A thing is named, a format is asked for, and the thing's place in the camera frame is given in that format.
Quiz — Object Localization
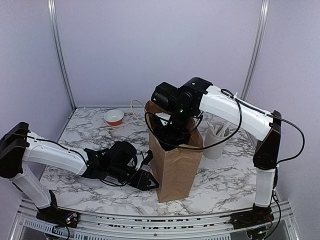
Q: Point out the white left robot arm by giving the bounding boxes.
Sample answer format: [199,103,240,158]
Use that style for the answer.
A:
[0,122,159,223]

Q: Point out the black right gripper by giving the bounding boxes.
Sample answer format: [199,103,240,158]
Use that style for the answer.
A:
[152,105,195,153]

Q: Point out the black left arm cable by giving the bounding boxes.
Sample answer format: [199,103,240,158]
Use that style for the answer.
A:
[2,132,148,187]

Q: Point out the brown paper bag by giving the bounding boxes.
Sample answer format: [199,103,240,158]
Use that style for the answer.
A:
[144,100,203,203]

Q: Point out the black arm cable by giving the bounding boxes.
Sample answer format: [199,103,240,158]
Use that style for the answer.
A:
[144,89,306,163]
[2,132,148,187]

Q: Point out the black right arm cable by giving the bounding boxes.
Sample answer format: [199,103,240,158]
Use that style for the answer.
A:
[144,89,306,163]

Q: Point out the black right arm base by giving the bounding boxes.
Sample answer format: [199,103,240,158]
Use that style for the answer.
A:
[229,204,275,230]

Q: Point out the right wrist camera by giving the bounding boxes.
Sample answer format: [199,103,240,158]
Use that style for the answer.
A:
[155,112,171,126]

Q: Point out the white cylindrical utensil holder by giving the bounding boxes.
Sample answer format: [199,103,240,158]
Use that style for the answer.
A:
[203,129,230,160]

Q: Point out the aluminium front rail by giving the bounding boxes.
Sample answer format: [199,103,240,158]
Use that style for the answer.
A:
[9,199,301,240]

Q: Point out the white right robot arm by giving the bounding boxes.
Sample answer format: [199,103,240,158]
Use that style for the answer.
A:
[151,77,281,224]

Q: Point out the white wrapped stirrers bundle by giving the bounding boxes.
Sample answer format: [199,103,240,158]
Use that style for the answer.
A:
[207,122,231,138]

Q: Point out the orange white bowl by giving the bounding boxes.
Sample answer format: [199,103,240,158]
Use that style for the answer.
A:
[103,109,125,126]

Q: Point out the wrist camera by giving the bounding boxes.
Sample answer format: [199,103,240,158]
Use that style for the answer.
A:
[155,112,171,126]
[140,150,154,167]

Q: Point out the aluminium frame post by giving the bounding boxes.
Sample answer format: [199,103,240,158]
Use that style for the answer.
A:
[240,0,270,100]
[47,0,77,112]

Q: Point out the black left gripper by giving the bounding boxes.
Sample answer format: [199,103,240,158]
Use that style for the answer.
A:
[109,163,160,192]

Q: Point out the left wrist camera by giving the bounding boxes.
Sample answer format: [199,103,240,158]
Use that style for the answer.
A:
[140,150,154,167]

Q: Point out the right aluminium frame post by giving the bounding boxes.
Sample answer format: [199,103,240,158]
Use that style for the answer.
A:
[240,0,270,100]

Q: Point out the left aluminium frame post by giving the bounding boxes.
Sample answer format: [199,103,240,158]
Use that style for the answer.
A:
[47,0,77,112]

